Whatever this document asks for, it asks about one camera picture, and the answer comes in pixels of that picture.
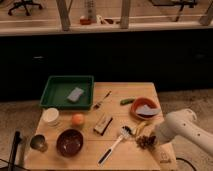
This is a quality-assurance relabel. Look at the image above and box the dark grape bunch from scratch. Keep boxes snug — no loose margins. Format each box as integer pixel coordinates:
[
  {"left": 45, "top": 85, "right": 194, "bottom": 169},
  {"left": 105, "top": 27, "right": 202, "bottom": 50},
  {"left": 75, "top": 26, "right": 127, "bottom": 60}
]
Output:
[{"left": 136, "top": 136, "right": 156, "bottom": 149}]

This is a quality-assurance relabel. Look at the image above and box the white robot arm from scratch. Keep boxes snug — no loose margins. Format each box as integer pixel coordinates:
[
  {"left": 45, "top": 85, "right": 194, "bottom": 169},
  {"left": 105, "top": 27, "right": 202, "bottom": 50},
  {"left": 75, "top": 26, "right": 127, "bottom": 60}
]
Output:
[{"left": 154, "top": 108, "right": 213, "bottom": 157}]

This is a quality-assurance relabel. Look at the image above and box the small brush with dark bristles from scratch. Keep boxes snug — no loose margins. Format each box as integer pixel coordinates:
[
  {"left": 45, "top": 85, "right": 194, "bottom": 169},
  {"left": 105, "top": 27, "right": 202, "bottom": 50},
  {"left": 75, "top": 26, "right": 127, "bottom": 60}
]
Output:
[{"left": 93, "top": 91, "right": 112, "bottom": 109}]

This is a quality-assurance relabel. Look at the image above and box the small green pepper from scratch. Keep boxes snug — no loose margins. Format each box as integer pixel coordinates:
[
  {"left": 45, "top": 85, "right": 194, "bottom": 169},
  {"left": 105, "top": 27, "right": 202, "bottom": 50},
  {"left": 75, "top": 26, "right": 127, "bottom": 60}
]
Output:
[{"left": 120, "top": 98, "right": 135, "bottom": 105}]

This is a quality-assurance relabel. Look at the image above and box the grey sponge in tray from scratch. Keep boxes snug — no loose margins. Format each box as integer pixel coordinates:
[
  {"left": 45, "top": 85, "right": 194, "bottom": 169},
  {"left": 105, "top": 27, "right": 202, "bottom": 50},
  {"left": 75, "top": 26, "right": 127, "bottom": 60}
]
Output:
[{"left": 67, "top": 87, "right": 84, "bottom": 102}]

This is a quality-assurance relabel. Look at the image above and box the wooden block eraser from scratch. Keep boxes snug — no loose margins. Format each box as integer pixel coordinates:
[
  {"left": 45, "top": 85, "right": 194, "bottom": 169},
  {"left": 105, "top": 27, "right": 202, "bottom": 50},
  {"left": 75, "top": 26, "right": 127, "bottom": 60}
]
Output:
[{"left": 93, "top": 115, "right": 113, "bottom": 136}]

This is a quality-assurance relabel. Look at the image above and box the orange bowl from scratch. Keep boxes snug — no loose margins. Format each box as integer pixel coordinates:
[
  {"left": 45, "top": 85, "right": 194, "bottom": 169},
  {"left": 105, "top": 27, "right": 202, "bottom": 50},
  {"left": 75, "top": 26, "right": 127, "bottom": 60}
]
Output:
[{"left": 130, "top": 97, "right": 161, "bottom": 120}]

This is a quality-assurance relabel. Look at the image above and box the orange fruit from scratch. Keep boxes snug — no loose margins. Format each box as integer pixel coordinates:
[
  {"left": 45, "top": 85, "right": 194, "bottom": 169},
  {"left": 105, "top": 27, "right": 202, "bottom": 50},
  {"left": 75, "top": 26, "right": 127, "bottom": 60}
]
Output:
[{"left": 71, "top": 113, "right": 85, "bottom": 126}]

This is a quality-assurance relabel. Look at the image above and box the grey cloth in bowl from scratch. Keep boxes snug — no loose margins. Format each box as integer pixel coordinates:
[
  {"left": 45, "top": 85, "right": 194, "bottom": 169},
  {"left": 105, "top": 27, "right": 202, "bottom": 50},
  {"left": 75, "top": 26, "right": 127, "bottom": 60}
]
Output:
[{"left": 136, "top": 105, "right": 160, "bottom": 116}]

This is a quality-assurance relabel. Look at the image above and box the green plastic tray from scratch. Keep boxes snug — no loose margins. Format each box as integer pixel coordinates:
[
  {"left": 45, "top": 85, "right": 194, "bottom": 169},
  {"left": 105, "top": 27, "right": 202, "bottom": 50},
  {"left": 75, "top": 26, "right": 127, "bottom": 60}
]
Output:
[{"left": 40, "top": 75, "right": 94, "bottom": 110}]

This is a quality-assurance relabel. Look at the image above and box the white dish brush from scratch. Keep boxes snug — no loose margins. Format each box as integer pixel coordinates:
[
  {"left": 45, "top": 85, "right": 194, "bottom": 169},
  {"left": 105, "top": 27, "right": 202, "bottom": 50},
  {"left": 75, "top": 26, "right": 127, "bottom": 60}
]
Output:
[{"left": 98, "top": 126, "right": 132, "bottom": 165}]

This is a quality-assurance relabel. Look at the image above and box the yellow banana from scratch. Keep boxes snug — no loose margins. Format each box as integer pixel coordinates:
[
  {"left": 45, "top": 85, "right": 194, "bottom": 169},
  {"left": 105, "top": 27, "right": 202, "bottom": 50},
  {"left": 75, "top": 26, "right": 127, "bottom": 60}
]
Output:
[{"left": 135, "top": 121, "right": 148, "bottom": 136}]

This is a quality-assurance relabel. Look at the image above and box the white lidded container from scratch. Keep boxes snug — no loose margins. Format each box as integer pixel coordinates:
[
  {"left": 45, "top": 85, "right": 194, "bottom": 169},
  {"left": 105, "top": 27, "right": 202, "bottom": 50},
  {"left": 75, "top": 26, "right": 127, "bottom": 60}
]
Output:
[{"left": 42, "top": 108, "right": 59, "bottom": 126}]

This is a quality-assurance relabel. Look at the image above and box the dark brown bowl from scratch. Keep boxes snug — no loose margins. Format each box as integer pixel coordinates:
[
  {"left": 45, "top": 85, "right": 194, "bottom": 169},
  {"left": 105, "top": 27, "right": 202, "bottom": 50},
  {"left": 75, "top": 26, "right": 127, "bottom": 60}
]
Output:
[{"left": 56, "top": 129, "right": 83, "bottom": 157}]

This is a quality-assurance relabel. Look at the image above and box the red object on shelf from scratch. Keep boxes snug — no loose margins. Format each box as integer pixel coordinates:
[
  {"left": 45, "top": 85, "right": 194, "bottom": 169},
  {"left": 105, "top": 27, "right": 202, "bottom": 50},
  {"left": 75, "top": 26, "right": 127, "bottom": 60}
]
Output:
[{"left": 79, "top": 16, "right": 91, "bottom": 25}]

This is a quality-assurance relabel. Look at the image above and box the metal cup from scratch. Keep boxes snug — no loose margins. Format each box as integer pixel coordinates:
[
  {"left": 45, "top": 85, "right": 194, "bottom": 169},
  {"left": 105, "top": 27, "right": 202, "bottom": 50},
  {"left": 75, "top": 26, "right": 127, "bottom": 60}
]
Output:
[{"left": 30, "top": 134, "right": 48, "bottom": 152}]

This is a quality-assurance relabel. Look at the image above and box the black stand left edge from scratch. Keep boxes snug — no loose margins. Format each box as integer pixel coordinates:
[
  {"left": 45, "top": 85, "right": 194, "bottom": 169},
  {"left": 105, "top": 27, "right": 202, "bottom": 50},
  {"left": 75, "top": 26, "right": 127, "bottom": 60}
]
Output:
[{"left": 8, "top": 131, "right": 22, "bottom": 171}]

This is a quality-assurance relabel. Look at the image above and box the black office chair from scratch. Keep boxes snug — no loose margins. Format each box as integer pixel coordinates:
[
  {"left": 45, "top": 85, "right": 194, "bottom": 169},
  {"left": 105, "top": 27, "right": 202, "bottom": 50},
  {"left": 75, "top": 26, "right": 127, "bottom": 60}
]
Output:
[{"left": 8, "top": 0, "right": 43, "bottom": 16}]

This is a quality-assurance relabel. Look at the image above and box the black floor cable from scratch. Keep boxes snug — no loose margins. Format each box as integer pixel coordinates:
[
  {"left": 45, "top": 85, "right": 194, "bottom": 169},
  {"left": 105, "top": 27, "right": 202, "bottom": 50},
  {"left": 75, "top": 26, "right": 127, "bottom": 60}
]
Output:
[{"left": 175, "top": 157, "right": 191, "bottom": 171}]

